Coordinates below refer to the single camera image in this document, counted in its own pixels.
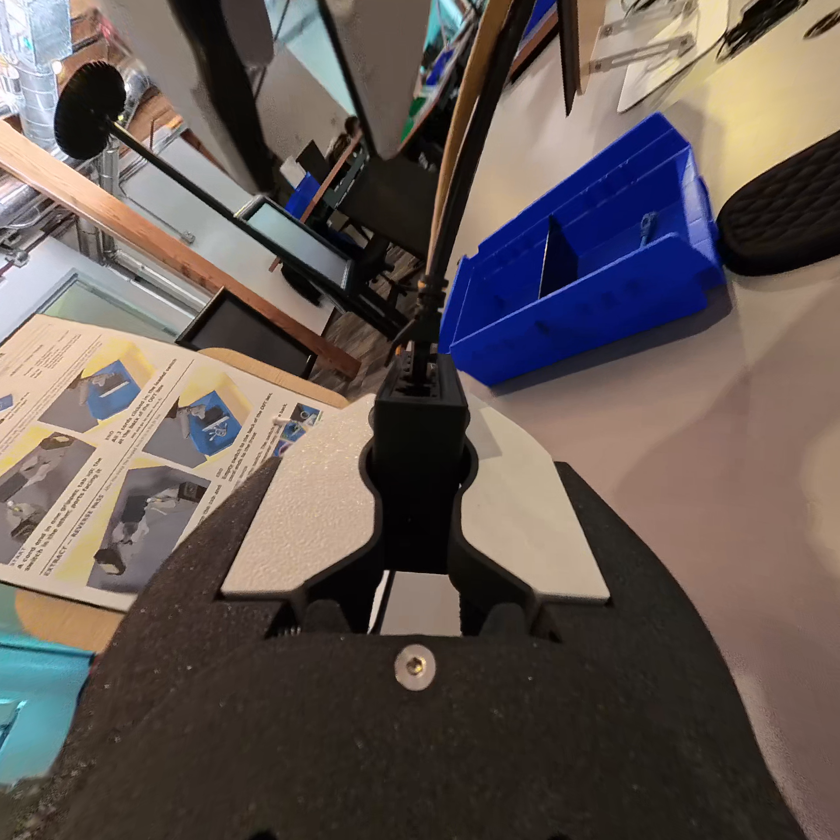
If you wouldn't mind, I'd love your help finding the black disc on pole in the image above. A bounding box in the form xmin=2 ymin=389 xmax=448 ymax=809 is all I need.
xmin=54 ymin=61 xmax=283 ymax=263

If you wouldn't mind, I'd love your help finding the wooden beam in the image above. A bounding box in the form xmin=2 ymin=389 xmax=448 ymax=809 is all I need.
xmin=0 ymin=120 xmax=363 ymax=380

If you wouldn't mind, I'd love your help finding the instruction sheet board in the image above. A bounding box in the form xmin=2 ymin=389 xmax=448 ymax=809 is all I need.
xmin=0 ymin=313 xmax=349 ymax=654

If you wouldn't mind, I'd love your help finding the black network switch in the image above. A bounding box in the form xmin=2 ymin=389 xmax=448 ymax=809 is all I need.
xmin=371 ymin=353 xmax=471 ymax=573

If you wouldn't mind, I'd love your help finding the framed monitor on stand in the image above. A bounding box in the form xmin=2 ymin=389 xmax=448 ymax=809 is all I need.
xmin=233 ymin=196 xmax=358 ymax=306

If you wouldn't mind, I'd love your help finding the black mesh wrist rest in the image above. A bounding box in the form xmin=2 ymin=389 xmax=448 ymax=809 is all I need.
xmin=717 ymin=130 xmax=840 ymax=278

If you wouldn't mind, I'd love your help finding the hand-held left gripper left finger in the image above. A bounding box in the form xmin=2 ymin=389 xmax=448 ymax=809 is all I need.
xmin=220 ymin=392 xmax=387 ymax=634

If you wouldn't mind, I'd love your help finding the blue plastic bin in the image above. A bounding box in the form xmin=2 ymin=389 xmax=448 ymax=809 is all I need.
xmin=438 ymin=110 xmax=728 ymax=388

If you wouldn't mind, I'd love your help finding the small blue storage bin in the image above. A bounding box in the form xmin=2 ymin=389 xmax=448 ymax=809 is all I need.
xmin=284 ymin=172 xmax=324 ymax=222

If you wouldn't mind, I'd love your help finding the dark monitor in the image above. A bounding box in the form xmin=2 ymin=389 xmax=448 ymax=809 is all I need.
xmin=176 ymin=287 xmax=317 ymax=380

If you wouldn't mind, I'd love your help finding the silver air duct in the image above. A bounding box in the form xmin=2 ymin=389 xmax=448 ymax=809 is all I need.
xmin=0 ymin=0 xmax=80 ymax=142

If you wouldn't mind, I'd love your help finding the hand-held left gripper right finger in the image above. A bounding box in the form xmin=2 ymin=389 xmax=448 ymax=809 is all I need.
xmin=448 ymin=403 xmax=613 ymax=634

